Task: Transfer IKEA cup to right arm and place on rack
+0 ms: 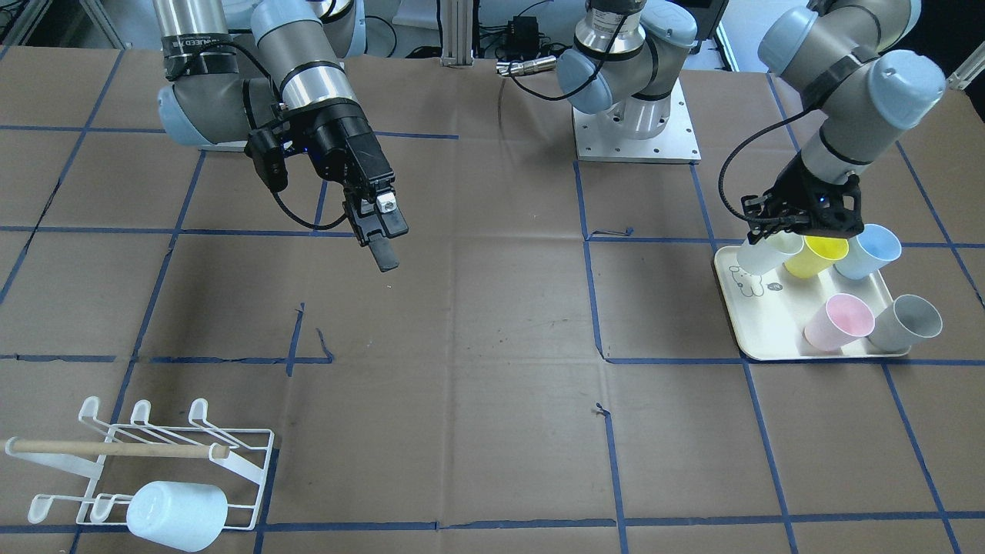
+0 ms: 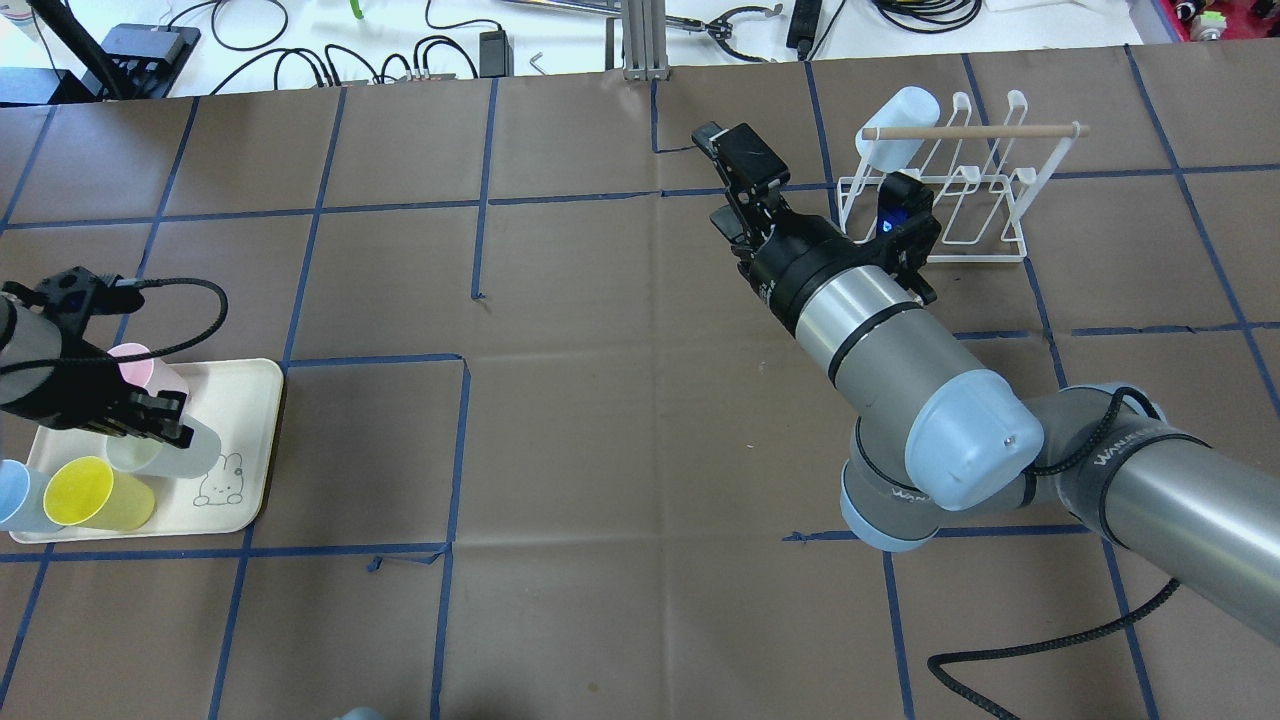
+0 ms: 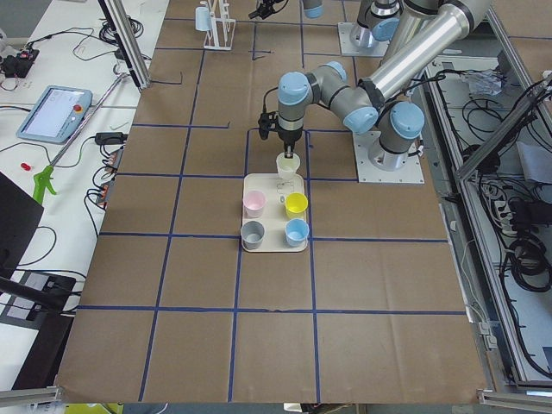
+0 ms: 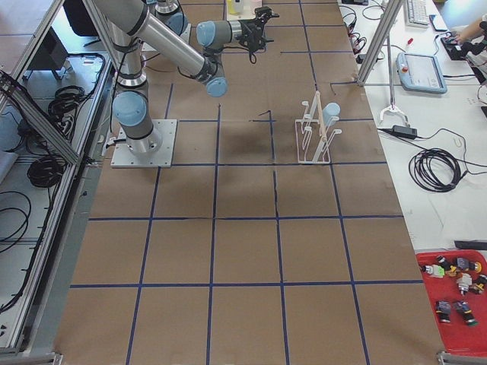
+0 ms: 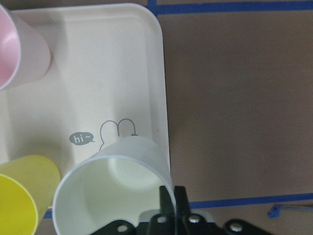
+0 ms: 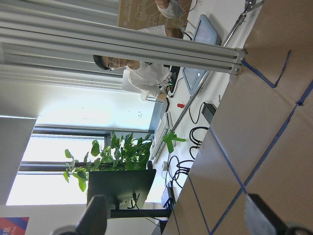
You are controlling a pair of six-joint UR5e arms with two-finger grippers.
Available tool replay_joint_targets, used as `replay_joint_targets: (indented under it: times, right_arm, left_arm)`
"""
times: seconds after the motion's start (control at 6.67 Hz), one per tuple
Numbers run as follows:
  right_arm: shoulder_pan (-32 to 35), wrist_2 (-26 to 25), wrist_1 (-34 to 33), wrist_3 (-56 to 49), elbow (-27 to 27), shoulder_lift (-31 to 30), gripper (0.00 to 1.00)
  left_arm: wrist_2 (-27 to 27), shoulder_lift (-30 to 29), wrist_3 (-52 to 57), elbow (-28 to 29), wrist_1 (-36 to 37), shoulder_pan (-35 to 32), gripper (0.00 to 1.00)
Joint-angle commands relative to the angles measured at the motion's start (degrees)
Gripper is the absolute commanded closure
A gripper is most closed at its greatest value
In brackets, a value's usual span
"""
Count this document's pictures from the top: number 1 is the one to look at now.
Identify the light blue plastic cup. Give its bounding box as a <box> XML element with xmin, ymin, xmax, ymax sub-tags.
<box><xmin>126</xmin><ymin>481</ymin><xmax>229</xmax><ymax>552</ymax></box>

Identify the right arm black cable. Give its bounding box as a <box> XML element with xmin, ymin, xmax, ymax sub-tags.
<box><xmin>231</xmin><ymin>42</ymin><xmax>351</xmax><ymax>232</ymax></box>

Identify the pink plastic cup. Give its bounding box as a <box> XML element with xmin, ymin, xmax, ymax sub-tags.
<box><xmin>803</xmin><ymin>293</ymin><xmax>875</xmax><ymax>352</ymax></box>

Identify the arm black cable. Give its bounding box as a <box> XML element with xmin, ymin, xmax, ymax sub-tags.
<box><xmin>231</xmin><ymin>42</ymin><xmax>351</xmax><ymax>232</ymax></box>
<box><xmin>717</xmin><ymin>104</ymin><xmax>816</xmax><ymax>224</ymax></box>

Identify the yellow plastic cup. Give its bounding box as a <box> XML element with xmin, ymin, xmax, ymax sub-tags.
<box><xmin>783</xmin><ymin>235</ymin><xmax>850</xmax><ymax>279</ymax></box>

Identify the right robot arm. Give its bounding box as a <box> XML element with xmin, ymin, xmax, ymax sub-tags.
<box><xmin>154</xmin><ymin>1</ymin><xmax>408</xmax><ymax>272</ymax></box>

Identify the aluminium frame post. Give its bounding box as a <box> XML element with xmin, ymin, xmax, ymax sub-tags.
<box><xmin>436</xmin><ymin>0</ymin><xmax>476</xmax><ymax>67</ymax></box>

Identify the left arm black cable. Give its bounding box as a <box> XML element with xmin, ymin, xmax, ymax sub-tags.
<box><xmin>717</xmin><ymin>104</ymin><xmax>816</xmax><ymax>224</ymax></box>

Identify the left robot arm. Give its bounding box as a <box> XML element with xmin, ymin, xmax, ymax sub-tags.
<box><xmin>556</xmin><ymin>1</ymin><xmax>946</xmax><ymax>243</ymax></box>

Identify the grey plastic cup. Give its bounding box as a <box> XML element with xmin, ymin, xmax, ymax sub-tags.
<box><xmin>868</xmin><ymin>294</ymin><xmax>943</xmax><ymax>352</ymax></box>

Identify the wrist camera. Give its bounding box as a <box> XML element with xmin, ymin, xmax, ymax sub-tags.
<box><xmin>741</xmin><ymin>192</ymin><xmax>805</xmax><ymax>235</ymax></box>
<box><xmin>244</xmin><ymin>124</ymin><xmax>298</xmax><ymax>194</ymax></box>

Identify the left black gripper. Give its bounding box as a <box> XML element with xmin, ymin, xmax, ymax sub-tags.
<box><xmin>748</xmin><ymin>154</ymin><xmax>864</xmax><ymax>243</ymax></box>

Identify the white wire cup rack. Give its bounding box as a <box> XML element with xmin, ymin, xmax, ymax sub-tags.
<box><xmin>2</xmin><ymin>396</ymin><xmax>275</xmax><ymax>532</ymax></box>

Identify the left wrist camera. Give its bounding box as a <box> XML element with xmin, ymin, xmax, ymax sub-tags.
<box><xmin>741</xmin><ymin>192</ymin><xmax>805</xmax><ymax>235</ymax></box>

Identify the cream plastic tray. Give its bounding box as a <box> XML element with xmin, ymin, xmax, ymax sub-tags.
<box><xmin>713</xmin><ymin>245</ymin><xmax>910</xmax><ymax>362</ymax></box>

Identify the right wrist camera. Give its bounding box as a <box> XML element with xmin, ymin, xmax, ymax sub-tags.
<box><xmin>244</xmin><ymin>124</ymin><xmax>298</xmax><ymax>194</ymax></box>

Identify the pale green plastic cup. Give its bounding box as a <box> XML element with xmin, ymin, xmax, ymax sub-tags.
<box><xmin>736</xmin><ymin>232</ymin><xmax>805</xmax><ymax>275</ymax></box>

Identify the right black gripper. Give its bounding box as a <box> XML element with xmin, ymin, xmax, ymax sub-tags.
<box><xmin>289</xmin><ymin>104</ymin><xmax>409</xmax><ymax>272</ymax></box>

